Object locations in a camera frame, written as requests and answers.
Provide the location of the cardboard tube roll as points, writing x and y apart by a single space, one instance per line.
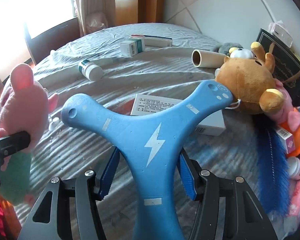
207 59

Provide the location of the small white pill bottle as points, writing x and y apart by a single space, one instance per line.
294 168

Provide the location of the pink white tissue pack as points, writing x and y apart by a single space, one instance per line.
279 30

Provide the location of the green-dressed pink pig plush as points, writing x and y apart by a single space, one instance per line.
24 106

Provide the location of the blue feather duster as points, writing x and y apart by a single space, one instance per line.
273 179

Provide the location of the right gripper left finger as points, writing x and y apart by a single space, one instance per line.
106 172

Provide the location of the white orange medicine box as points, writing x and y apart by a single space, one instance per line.
213 124

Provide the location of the small purple white box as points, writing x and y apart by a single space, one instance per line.
286 138

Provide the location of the grey plush toy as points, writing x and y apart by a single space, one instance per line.
224 48

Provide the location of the striped blue bed sheet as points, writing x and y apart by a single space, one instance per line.
67 152

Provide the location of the pink white flat box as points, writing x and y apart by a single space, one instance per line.
294 207

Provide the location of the white teal medicine box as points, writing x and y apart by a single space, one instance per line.
132 47

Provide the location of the orange-dressed pink pig plush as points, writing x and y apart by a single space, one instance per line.
288 118

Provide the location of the brown teddy bear plush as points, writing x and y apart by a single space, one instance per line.
248 74

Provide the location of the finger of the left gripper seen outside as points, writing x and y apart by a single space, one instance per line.
14 143

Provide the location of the blue foam boomerang toy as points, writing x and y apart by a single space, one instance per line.
151 145

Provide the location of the long white blue box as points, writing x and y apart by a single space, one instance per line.
155 41

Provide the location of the white green medicine bottle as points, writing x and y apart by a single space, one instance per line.
90 70

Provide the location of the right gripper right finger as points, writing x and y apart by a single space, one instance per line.
189 171

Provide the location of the black gift box gold handle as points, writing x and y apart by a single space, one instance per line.
287 64

